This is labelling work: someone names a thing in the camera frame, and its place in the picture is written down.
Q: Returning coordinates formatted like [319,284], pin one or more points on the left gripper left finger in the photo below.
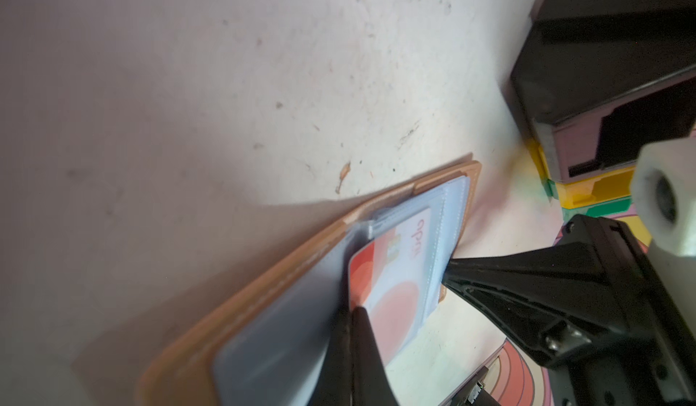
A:
[335,382]

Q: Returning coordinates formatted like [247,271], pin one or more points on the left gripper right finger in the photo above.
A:
[370,383]

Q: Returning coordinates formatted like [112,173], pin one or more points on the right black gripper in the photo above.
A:
[591,309]

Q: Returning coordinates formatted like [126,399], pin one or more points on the tan leather card holder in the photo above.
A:
[266,344]

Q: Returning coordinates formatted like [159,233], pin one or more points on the white red circle card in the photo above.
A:
[386,278]

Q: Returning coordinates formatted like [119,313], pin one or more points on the green plastic bin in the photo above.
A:
[592,198]

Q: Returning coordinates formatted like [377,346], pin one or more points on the yellow plastic bin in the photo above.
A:
[630,217]

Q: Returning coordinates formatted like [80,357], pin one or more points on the black plastic bin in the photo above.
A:
[599,79]

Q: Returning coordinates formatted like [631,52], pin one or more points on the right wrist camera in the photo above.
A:
[663,191]

